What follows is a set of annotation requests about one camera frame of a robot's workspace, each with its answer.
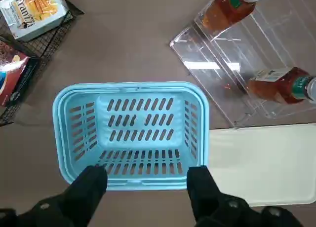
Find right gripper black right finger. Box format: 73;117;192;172
186;164;305;227

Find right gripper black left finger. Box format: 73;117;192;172
0;164;109;227

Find amber tea bottle white cap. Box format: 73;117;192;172
199;0;270;32
246;67;316;106

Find light blue plastic basket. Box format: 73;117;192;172
52;81;210;192

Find clear acrylic shelf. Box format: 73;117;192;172
169;0;316;129

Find cream plastic tray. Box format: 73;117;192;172
208;123;316;208

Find dark chocolate cookie box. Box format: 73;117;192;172
0;40;40;108

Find white Franzzi cracker box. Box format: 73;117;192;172
0;0;69;42

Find black wire snack shelf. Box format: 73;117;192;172
0;0;85;127

